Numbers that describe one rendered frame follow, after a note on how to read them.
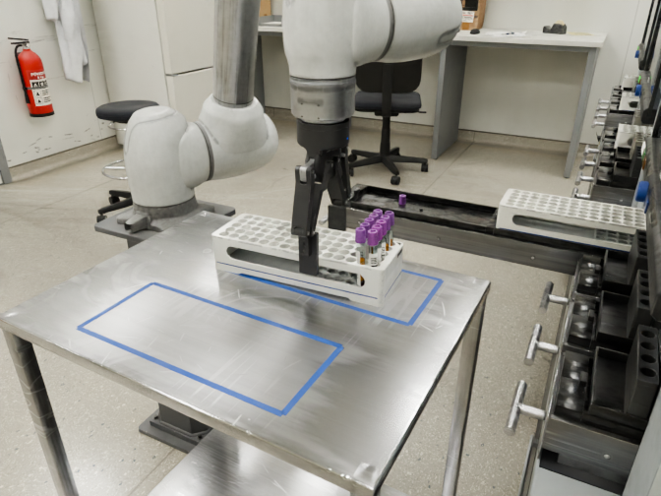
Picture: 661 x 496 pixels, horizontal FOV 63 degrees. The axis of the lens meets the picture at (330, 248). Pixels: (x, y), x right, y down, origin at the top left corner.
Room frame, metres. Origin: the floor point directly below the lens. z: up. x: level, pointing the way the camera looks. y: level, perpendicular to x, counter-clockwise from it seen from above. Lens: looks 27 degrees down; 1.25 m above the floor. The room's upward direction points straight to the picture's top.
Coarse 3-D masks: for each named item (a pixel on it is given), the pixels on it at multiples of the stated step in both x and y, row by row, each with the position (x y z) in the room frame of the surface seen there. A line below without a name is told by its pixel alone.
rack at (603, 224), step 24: (528, 192) 1.02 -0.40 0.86; (504, 216) 0.95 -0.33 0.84; (528, 216) 0.93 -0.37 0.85; (552, 216) 0.91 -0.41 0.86; (576, 216) 0.90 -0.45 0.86; (600, 216) 0.90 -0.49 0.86; (624, 216) 0.90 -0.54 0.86; (576, 240) 0.89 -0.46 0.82; (600, 240) 0.87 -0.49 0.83; (624, 240) 0.87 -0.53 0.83
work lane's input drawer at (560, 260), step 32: (352, 192) 1.14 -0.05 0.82; (384, 192) 1.17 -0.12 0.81; (320, 224) 1.13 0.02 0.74; (352, 224) 1.07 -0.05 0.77; (416, 224) 1.01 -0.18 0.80; (448, 224) 0.99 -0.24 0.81; (480, 224) 0.99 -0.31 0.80; (512, 256) 0.92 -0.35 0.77; (544, 256) 0.89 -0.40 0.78; (576, 256) 0.87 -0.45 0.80
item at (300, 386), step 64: (128, 256) 0.82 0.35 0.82; (192, 256) 0.82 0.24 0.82; (0, 320) 0.63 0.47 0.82; (64, 320) 0.63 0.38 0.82; (128, 320) 0.63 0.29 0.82; (192, 320) 0.63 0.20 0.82; (256, 320) 0.63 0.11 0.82; (320, 320) 0.63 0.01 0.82; (384, 320) 0.63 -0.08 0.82; (448, 320) 0.63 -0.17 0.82; (128, 384) 0.51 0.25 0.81; (192, 384) 0.50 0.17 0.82; (256, 384) 0.50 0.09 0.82; (320, 384) 0.50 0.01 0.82; (384, 384) 0.50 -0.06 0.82; (64, 448) 0.65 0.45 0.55; (256, 448) 0.90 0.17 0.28; (320, 448) 0.40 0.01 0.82; (384, 448) 0.40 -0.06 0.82; (448, 448) 0.73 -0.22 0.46
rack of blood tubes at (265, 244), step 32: (256, 224) 0.82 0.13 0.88; (288, 224) 0.83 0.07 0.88; (224, 256) 0.77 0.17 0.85; (256, 256) 0.82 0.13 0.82; (288, 256) 0.72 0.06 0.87; (320, 256) 0.71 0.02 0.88; (352, 256) 0.72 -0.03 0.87; (384, 256) 0.71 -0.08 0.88; (320, 288) 0.70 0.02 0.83; (352, 288) 0.68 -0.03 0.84; (384, 288) 0.67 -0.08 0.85
